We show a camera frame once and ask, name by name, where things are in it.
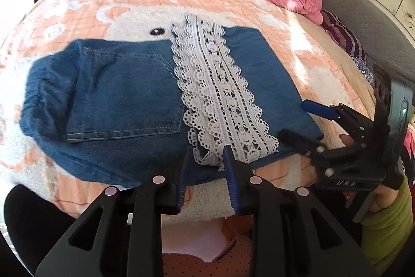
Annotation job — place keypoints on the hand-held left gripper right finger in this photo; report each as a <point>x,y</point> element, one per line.
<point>234,179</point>

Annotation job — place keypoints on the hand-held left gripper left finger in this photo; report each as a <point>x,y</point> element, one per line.
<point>182,189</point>

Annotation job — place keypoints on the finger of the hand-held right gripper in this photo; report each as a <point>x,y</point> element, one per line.
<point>301,142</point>
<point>319,109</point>

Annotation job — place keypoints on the blue denim pants lace hem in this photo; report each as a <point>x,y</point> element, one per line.
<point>129,95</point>

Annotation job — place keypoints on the person's right forearm green sleeve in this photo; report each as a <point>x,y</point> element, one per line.
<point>392,231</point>

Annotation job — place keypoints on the person's right hand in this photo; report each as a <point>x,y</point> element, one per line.
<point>345,139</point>

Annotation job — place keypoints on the blue patterned pillow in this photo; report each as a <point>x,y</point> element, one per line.
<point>363,69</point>

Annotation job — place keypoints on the beige bed sheet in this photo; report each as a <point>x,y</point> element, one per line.
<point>337,46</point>

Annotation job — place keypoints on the person's dotted pyjamas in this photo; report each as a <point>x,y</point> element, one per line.
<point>181,260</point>

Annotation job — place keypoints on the purple striped pillow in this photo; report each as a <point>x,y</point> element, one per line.
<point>343,37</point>

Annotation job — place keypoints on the grey quilted headboard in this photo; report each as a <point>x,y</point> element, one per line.
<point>373,33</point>

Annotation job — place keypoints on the person's black trouser leg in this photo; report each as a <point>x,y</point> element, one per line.
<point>32,221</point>

